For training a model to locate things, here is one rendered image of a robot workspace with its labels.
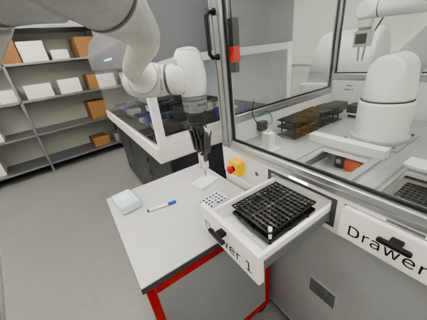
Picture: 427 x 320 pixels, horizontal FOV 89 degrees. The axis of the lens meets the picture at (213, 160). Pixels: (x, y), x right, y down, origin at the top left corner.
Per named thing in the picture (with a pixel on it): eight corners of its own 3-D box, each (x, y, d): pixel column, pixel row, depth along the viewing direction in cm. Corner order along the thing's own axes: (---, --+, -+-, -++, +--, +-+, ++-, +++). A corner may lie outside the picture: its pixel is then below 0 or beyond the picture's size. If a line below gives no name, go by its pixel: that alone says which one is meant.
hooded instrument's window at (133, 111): (157, 148, 133) (138, 68, 113) (107, 110, 271) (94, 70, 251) (284, 107, 186) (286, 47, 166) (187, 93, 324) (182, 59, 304)
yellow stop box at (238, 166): (237, 178, 104) (236, 164, 101) (228, 173, 109) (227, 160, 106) (245, 174, 106) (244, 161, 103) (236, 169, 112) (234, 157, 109)
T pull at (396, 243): (410, 260, 51) (412, 256, 51) (374, 240, 57) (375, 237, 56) (416, 251, 53) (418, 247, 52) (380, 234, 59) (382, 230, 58)
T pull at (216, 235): (222, 247, 61) (221, 243, 60) (207, 232, 67) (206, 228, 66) (232, 240, 62) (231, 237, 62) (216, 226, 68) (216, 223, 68)
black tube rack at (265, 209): (269, 249, 66) (269, 233, 63) (233, 219, 79) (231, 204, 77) (314, 216, 76) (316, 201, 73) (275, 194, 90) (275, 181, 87)
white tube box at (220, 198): (208, 217, 93) (207, 210, 91) (197, 209, 99) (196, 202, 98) (229, 204, 100) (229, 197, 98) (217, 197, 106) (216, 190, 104)
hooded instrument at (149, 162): (183, 255, 170) (110, -38, 93) (125, 172, 314) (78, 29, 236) (286, 193, 225) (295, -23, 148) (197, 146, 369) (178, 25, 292)
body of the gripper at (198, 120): (181, 112, 82) (185, 135, 86) (194, 115, 75) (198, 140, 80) (197, 107, 86) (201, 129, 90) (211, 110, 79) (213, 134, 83)
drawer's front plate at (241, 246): (259, 286, 58) (258, 258, 53) (203, 226, 80) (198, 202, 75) (264, 282, 58) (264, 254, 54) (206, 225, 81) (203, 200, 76)
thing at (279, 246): (260, 274, 59) (259, 259, 56) (208, 223, 79) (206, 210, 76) (341, 210, 77) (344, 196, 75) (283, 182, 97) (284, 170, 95)
